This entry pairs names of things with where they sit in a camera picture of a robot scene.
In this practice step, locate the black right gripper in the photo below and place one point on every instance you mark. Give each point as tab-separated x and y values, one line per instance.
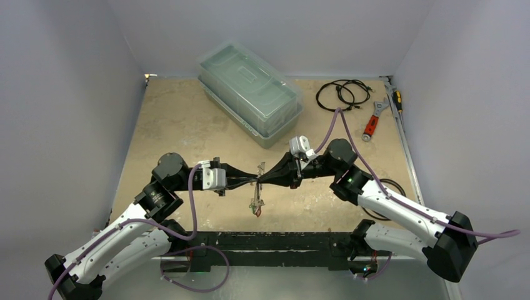
295	173

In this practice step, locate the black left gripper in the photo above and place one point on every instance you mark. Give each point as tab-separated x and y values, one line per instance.
231	172

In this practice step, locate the steel perforated key plate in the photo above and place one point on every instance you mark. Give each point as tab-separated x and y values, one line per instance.
257	201

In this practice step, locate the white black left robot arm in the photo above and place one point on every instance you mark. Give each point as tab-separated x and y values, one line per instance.
162	216

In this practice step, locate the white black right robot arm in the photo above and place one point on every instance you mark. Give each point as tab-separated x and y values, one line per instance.
441	241

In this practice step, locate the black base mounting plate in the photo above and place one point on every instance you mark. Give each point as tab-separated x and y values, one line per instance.
336	251

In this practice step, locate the clear green plastic storage box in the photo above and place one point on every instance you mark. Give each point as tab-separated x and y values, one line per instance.
258	98

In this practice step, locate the black yellow screwdriver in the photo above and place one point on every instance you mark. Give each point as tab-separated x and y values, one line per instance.
397	100

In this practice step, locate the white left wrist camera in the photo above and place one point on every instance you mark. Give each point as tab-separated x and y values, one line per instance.
213	177

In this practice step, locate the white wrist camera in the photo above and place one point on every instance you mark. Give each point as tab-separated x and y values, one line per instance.
300	148
213	177

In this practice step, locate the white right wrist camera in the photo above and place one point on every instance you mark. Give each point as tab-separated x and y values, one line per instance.
300	148

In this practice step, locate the red handled adjustable wrench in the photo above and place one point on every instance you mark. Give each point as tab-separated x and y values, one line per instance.
379	107

